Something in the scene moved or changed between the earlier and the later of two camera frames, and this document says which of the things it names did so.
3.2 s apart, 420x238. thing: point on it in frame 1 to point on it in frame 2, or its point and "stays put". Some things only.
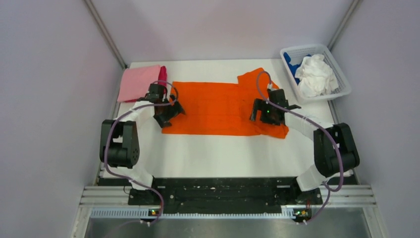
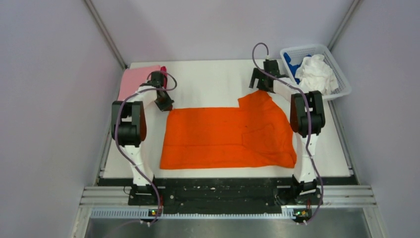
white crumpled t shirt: [316, 77] stays put
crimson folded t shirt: [163, 76] stays put
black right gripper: [258, 106] to [256, 75]
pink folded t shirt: [135, 82] stays put
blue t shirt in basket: [293, 68] stays put
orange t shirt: [223, 108] to [256, 134]
